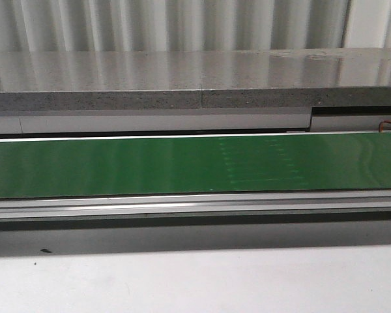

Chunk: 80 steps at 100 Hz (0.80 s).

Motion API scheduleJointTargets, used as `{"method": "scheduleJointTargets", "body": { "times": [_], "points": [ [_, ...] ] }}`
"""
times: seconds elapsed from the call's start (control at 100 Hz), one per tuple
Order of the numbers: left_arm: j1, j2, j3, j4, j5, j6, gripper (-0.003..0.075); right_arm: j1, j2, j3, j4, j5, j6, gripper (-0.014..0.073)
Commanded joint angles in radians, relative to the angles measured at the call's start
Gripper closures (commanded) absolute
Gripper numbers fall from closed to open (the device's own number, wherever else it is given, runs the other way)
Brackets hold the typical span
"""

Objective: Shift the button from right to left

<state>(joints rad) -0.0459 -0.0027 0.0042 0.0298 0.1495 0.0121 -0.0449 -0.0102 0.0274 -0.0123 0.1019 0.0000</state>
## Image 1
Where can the green conveyor belt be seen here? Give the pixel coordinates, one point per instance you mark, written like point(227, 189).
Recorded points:
point(201, 164)

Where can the grey speckled stone counter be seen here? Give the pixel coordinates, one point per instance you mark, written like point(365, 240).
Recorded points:
point(79, 81)

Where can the white corrugated curtain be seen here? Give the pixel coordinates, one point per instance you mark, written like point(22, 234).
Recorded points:
point(42, 26)

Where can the aluminium conveyor frame rail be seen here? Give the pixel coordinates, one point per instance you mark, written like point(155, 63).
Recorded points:
point(191, 204)

